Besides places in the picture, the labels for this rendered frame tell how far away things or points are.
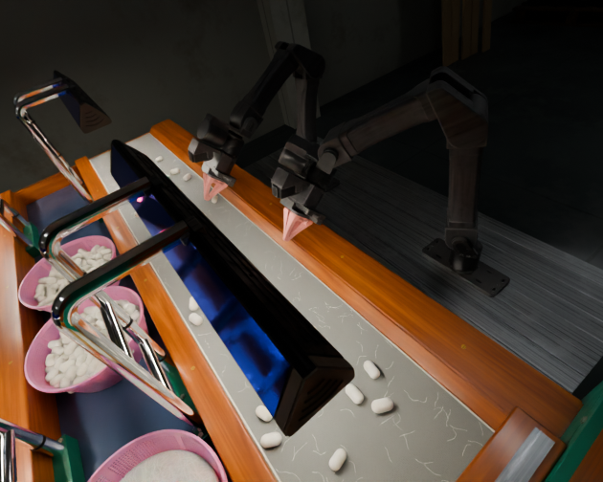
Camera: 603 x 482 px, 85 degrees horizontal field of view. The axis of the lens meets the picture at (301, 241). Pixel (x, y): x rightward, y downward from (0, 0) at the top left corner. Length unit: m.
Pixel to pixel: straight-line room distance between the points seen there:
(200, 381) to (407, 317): 0.41
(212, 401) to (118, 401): 0.28
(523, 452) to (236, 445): 0.40
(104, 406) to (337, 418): 0.52
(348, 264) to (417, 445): 0.37
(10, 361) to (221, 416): 0.55
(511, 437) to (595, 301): 0.48
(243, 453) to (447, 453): 0.31
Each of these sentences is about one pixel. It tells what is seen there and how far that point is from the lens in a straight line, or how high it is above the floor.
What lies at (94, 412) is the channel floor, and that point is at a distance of 0.92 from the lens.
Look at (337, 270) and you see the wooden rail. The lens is 0.76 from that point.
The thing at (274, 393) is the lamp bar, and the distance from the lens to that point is 0.30.
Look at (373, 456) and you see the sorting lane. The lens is 0.62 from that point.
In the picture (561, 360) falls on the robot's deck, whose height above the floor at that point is 0.67.
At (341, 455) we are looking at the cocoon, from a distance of 0.60.
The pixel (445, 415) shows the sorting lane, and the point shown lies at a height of 0.74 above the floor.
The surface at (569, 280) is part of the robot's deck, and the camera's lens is 0.95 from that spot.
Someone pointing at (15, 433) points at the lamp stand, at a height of 0.83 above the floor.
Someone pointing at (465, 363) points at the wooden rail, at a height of 0.77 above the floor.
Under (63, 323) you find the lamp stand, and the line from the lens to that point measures 0.44.
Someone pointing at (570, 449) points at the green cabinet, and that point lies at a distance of 0.53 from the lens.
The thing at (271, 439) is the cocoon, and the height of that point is 0.76.
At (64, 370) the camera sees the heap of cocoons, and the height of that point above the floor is 0.74.
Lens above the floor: 1.35
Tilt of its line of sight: 44 degrees down
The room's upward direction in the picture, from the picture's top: 15 degrees counter-clockwise
